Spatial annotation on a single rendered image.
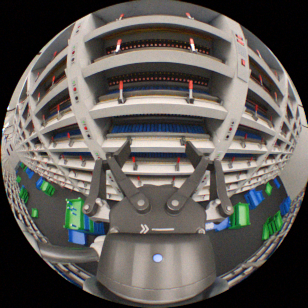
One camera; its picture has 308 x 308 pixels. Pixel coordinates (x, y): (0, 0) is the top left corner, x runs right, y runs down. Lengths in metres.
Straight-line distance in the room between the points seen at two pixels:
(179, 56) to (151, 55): 0.09
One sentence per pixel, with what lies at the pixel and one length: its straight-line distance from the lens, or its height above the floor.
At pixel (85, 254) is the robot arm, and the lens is 0.67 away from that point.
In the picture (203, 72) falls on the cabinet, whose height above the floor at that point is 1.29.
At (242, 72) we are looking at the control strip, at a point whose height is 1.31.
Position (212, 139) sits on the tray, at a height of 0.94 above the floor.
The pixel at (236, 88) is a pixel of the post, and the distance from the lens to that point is 0.47.
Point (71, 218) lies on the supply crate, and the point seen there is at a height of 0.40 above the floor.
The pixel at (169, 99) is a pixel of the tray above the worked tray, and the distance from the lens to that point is 0.38.
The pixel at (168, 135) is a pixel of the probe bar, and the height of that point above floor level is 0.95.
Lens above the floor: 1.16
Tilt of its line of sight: 40 degrees down
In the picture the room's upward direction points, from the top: 1 degrees counter-clockwise
